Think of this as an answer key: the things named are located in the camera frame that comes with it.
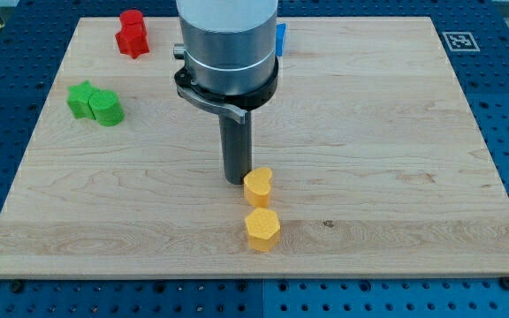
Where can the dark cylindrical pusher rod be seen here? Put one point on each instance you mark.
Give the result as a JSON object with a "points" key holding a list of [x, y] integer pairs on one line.
{"points": [[236, 142]]}

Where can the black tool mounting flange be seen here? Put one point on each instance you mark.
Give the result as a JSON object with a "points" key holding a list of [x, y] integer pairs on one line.
{"points": [[235, 107]]}

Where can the yellow heart block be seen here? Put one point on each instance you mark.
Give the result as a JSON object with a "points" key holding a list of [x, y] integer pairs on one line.
{"points": [[257, 187]]}

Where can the yellow hexagon block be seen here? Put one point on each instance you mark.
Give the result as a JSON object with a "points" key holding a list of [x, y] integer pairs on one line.
{"points": [[263, 229]]}

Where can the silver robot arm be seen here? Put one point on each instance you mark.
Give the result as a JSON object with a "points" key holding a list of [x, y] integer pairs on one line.
{"points": [[230, 68]]}

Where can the blue block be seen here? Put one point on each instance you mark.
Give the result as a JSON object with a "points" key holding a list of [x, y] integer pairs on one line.
{"points": [[280, 39]]}

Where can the red star block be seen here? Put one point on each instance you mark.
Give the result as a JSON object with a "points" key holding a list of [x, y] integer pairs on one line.
{"points": [[132, 40]]}

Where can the green cylinder block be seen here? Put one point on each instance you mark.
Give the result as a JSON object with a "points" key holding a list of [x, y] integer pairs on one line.
{"points": [[106, 108]]}

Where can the red cylinder block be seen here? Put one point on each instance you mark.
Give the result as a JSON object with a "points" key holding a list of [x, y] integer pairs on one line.
{"points": [[132, 18]]}

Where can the wooden board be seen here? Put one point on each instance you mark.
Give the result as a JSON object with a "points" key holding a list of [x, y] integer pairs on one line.
{"points": [[379, 168]]}

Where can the green star block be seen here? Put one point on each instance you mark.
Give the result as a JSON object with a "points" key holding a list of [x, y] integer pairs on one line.
{"points": [[78, 99]]}

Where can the fiducial marker tag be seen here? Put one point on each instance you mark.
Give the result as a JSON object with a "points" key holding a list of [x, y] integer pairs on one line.
{"points": [[459, 41]]}

